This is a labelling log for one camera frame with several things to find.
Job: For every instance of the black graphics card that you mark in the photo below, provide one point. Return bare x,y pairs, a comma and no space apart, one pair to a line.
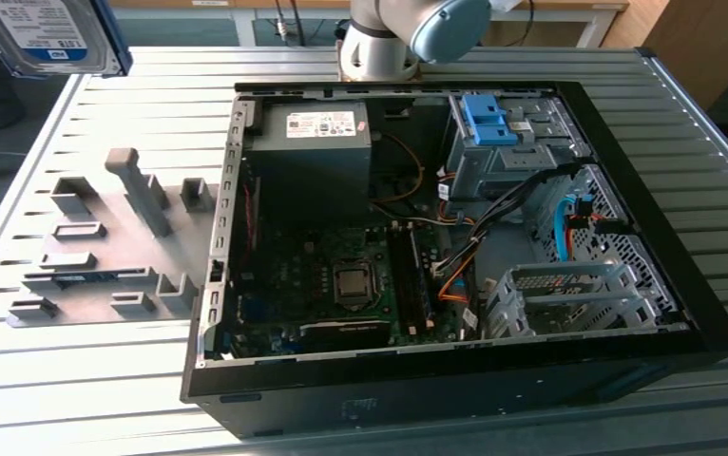
344,335

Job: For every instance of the silver disk bay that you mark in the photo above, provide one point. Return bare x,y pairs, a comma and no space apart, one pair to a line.
573,298

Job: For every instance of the blue plastic drive latch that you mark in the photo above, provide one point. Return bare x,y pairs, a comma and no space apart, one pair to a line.
487,126

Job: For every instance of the silver optical drive cage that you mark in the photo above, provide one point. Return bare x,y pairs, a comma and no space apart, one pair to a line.
509,161

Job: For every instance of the grey parts rack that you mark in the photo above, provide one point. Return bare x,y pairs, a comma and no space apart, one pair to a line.
116,256

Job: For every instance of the black RAM stick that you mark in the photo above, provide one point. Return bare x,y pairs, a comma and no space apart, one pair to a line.
420,290
402,280

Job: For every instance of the blue labelled RAM stick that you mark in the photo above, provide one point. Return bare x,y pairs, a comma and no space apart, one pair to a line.
79,278

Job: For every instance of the CPU socket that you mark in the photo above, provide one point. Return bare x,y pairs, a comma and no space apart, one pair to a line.
351,280

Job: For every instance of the green motherboard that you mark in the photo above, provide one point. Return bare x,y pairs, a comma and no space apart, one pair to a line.
287,285

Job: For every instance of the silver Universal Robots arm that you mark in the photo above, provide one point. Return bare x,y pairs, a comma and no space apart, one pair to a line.
376,52

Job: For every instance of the brown wooden cabinet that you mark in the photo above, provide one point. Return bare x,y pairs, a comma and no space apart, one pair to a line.
706,47

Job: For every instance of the grey power supply unit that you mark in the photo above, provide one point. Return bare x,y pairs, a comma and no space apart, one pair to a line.
312,157

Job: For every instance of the hard disk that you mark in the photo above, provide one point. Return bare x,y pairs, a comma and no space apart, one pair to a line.
40,33

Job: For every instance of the black PC case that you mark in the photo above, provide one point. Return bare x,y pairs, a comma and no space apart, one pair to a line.
402,394

